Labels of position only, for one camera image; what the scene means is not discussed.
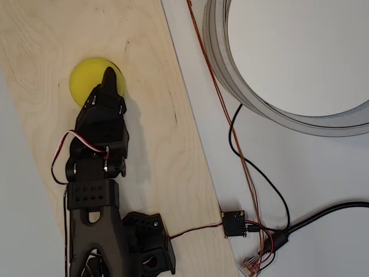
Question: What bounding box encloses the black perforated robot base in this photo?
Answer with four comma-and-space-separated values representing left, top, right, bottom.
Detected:
121, 212, 176, 275

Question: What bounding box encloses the orange twin wire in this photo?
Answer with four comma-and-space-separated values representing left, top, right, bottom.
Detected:
186, 0, 270, 274

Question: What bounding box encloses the thick black power cable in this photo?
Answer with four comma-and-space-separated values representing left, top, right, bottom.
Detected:
264, 201, 369, 255

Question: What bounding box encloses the small black controller board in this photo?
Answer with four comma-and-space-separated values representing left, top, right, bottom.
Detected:
221, 210, 247, 239

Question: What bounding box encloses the thin black cable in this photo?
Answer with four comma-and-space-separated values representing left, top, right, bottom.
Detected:
228, 103, 291, 231

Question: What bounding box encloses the yellow round sponge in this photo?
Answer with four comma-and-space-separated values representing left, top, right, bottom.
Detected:
69, 57, 126, 108

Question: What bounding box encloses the white red black servo cable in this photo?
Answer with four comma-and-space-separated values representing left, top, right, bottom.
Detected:
168, 220, 224, 240

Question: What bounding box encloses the white wire connector block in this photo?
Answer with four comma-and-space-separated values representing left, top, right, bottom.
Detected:
238, 255, 263, 277

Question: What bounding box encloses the white red black arm wire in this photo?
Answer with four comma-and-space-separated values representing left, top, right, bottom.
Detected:
51, 130, 110, 186

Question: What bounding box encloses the light plywood board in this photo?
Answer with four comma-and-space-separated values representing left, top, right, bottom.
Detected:
0, 0, 240, 277

